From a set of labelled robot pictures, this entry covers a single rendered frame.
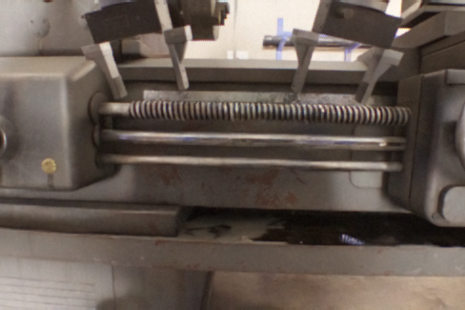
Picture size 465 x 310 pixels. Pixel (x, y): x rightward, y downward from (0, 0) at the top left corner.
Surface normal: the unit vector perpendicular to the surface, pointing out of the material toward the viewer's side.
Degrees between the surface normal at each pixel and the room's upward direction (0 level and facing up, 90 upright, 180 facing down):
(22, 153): 90
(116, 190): 90
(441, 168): 90
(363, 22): 114
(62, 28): 90
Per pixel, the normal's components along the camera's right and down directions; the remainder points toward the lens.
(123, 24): -0.13, 0.51
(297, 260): -0.04, 0.13
